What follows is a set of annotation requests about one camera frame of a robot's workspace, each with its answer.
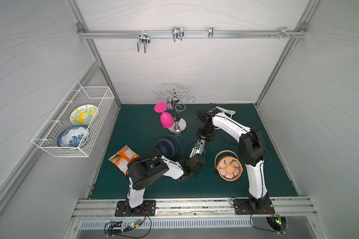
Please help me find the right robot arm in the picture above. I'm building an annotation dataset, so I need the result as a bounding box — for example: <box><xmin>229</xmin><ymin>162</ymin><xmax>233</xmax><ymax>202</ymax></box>
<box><xmin>196</xmin><ymin>107</ymin><xmax>269</xmax><ymax>209</ymax></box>

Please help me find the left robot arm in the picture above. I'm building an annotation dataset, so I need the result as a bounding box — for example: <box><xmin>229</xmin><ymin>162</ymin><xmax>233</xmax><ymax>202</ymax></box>
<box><xmin>127</xmin><ymin>149</ymin><xmax>205</xmax><ymax>209</ymax></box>

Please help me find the navy blue desk fan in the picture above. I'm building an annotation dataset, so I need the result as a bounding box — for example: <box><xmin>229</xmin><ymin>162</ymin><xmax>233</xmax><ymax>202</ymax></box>
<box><xmin>155</xmin><ymin>135</ymin><xmax>180</xmax><ymax>159</ymax></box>

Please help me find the orange desk fan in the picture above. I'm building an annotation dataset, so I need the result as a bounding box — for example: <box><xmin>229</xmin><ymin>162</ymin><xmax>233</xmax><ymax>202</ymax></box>
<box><xmin>214</xmin><ymin>150</ymin><xmax>243</xmax><ymax>182</ymax></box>

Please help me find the chrome glass holder stand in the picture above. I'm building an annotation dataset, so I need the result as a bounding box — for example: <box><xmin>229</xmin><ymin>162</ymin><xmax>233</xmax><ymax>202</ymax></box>
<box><xmin>155</xmin><ymin>84</ymin><xmax>195</xmax><ymax>135</ymax></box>

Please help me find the pink wine glass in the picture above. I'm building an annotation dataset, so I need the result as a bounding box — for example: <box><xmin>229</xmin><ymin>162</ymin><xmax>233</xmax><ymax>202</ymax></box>
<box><xmin>154</xmin><ymin>102</ymin><xmax>175</xmax><ymax>129</ymax></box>

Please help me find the orange snack packet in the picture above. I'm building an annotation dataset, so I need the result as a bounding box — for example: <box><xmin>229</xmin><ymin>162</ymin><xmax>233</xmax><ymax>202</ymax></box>
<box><xmin>108</xmin><ymin>145</ymin><xmax>139</xmax><ymax>175</ymax></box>

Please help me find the single metal hook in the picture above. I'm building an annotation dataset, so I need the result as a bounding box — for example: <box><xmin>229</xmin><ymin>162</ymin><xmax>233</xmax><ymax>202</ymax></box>
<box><xmin>208</xmin><ymin>27</ymin><xmax>214</xmax><ymax>39</ymax></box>

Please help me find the double metal hook middle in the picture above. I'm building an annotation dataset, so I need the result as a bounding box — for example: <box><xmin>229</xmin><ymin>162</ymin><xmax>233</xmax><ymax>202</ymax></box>
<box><xmin>172</xmin><ymin>26</ymin><xmax>184</xmax><ymax>42</ymax></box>

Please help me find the double metal hook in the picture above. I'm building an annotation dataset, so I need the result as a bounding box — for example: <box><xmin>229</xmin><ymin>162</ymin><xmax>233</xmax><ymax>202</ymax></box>
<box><xmin>172</xmin><ymin>26</ymin><xmax>184</xmax><ymax>42</ymax></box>
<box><xmin>137</xmin><ymin>33</ymin><xmax>151</xmax><ymax>53</ymax></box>

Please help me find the double metal hook left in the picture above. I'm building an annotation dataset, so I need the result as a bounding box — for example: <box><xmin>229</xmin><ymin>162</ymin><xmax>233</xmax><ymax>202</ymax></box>
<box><xmin>137</xmin><ymin>33</ymin><xmax>151</xmax><ymax>53</ymax></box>

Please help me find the yellow green patterned plate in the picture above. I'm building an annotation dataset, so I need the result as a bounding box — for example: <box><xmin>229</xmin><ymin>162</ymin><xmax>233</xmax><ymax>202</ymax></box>
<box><xmin>69</xmin><ymin>104</ymin><xmax>98</xmax><ymax>125</ymax></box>

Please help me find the blue white patterned plate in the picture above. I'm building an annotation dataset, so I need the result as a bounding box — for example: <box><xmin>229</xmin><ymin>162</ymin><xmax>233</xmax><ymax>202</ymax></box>
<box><xmin>57</xmin><ymin>125</ymin><xmax>90</xmax><ymax>147</ymax></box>

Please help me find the metal hook right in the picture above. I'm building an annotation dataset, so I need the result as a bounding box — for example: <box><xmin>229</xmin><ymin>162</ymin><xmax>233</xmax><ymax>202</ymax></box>
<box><xmin>269</xmin><ymin>27</ymin><xmax>296</xmax><ymax>39</ymax></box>

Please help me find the white power strip cord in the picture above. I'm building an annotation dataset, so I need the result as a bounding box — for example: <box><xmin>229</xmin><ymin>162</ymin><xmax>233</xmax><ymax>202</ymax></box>
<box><xmin>215</xmin><ymin>106</ymin><xmax>236</xmax><ymax>119</ymax></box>

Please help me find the black right base cable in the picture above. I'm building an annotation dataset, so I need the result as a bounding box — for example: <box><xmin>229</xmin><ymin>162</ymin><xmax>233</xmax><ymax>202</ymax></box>
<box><xmin>229</xmin><ymin>195</ymin><xmax>288</xmax><ymax>234</ymax></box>

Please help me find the black base cable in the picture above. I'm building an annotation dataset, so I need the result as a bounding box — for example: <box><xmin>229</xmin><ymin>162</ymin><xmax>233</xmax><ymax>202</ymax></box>
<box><xmin>103</xmin><ymin>206</ymin><xmax>153</xmax><ymax>239</ymax></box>
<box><xmin>229</xmin><ymin>195</ymin><xmax>288</xmax><ymax>234</ymax></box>

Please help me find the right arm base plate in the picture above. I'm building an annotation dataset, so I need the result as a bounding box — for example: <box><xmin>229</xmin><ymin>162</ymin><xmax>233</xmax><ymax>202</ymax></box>
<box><xmin>230</xmin><ymin>197</ymin><xmax>276</xmax><ymax>215</ymax></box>

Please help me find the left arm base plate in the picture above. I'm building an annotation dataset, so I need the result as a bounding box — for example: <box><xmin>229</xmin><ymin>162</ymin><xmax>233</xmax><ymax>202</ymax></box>
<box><xmin>114</xmin><ymin>200</ymin><xmax>156</xmax><ymax>217</ymax></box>

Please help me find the black left base cable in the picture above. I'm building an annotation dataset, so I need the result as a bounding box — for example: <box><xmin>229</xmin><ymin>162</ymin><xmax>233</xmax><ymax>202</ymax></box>
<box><xmin>103</xmin><ymin>206</ymin><xmax>153</xmax><ymax>239</ymax></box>

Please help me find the aluminium top rail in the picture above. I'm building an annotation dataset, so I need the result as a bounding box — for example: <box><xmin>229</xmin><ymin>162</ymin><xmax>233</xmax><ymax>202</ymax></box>
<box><xmin>78</xmin><ymin>29</ymin><xmax>308</xmax><ymax>40</ymax></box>

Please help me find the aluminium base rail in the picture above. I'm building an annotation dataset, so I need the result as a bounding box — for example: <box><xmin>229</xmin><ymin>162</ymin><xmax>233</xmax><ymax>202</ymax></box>
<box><xmin>71</xmin><ymin>196</ymin><xmax>318</xmax><ymax>220</ymax></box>

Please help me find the white wire basket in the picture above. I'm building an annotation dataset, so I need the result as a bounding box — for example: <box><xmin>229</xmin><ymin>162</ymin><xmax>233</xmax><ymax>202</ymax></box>
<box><xmin>32</xmin><ymin>82</ymin><xmax>115</xmax><ymax>157</ymax></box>

